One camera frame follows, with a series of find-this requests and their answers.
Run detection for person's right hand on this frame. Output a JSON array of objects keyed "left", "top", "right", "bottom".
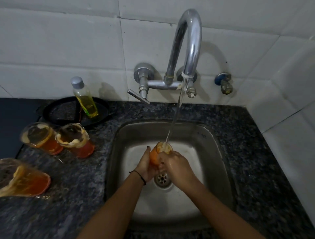
[{"left": 158, "top": 151, "right": 197, "bottom": 189}]

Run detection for orange drinking glass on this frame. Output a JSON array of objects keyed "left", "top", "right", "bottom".
[
  {"left": 149, "top": 141, "right": 173, "bottom": 166},
  {"left": 55, "top": 123, "right": 95, "bottom": 158},
  {"left": 20, "top": 122, "right": 64, "bottom": 155},
  {"left": 0, "top": 158, "right": 51, "bottom": 198}
]

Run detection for wall angle valve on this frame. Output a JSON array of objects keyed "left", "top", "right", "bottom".
[{"left": 214, "top": 72, "right": 234, "bottom": 95}]

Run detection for yellow dish soap bottle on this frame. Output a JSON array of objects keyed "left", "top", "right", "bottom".
[{"left": 71, "top": 76, "right": 99, "bottom": 119}]

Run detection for person's left hand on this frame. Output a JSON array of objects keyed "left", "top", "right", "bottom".
[{"left": 134, "top": 146, "right": 160, "bottom": 183}]

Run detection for chrome wall faucet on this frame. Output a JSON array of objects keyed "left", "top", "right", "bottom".
[{"left": 127, "top": 9, "right": 203, "bottom": 105}]

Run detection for black wrist thread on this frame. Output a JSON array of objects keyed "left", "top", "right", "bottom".
[{"left": 129, "top": 170, "right": 147, "bottom": 186}]

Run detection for black round pan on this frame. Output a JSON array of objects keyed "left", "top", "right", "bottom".
[{"left": 37, "top": 96, "right": 114, "bottom": 128}]

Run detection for steel sink basin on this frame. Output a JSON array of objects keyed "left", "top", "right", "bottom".
[{"left": 105, "top": 120, "right": 235, "bottom": 232}]

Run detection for sink drain strainer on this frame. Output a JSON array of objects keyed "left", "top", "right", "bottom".
[{"left": 154, "top": 172, "right": 173, "bottom": 189}]

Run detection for person's right forearm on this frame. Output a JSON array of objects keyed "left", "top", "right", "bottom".
[{"left": 183, "top": 178, "right": 266, "bottom": 239}]

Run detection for person's left forearm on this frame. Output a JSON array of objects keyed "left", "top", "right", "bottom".
[{"left": 77, "top": 170, "right": 146, "bottom": 239}]

